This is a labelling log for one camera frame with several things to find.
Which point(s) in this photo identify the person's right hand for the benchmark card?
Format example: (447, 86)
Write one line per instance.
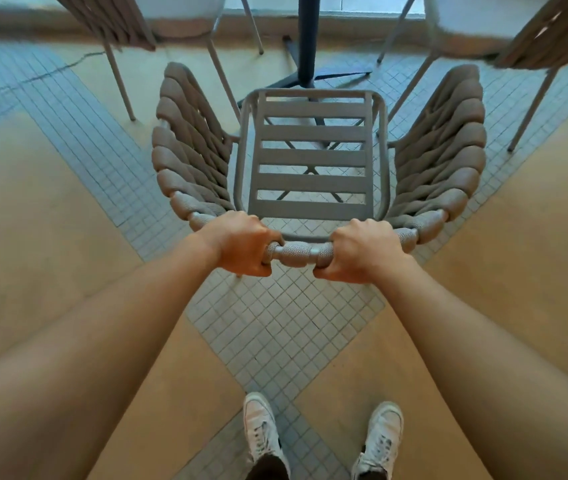
(361, 249)

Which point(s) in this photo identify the person's left hand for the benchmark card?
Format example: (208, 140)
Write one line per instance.
(236, 242)

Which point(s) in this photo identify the person's left fingers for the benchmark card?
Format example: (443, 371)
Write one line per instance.
(270, 252)

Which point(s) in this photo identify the person's right fingers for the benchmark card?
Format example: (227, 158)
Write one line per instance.
(325, 259)

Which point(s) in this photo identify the person's right forearm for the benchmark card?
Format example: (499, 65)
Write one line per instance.
(489, 374)

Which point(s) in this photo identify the person's left forearm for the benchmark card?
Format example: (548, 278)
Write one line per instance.
(78, 374)

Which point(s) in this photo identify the person's left white sneaker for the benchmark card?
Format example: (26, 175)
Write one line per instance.
(262, 434)

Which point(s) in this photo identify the person's white sneaker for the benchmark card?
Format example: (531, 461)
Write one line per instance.
(380, 442)
(262, 434)

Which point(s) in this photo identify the person's right white sneaker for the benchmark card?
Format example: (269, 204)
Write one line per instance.
(380, 442)

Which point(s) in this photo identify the beige woven chair with cushion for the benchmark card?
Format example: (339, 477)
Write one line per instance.
(133, 29)
(509, 34)

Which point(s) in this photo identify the black table pedestal base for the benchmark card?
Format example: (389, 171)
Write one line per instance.
(308, 44)

